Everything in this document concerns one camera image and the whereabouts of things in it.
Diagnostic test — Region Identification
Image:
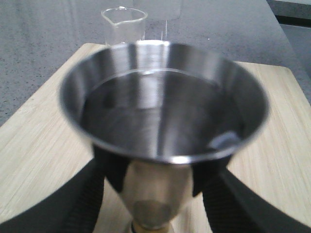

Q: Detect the wooden cutting board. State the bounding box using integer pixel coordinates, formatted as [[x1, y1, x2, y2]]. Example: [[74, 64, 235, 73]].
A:
[[0, 43, 311, 225]]

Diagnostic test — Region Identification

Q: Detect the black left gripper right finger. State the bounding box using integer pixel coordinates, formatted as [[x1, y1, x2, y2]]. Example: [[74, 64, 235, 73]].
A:
[[191, 157, 311, 233]]

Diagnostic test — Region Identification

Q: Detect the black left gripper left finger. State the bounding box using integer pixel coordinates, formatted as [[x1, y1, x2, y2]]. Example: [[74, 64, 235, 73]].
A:
[[0, 146, 129, 233]]

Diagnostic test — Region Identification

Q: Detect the steel double jigger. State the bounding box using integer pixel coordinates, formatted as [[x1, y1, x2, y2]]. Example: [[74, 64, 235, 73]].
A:
[[59, 40, 269, 233]]

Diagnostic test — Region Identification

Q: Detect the grey cabinet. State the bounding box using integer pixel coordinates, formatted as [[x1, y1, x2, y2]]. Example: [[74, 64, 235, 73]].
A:
[[267, 0, 311, 75]]

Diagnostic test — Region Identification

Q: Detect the glass measuring beaker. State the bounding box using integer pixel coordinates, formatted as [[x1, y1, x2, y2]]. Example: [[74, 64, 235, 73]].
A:
[[101, 6, 148, 46]]

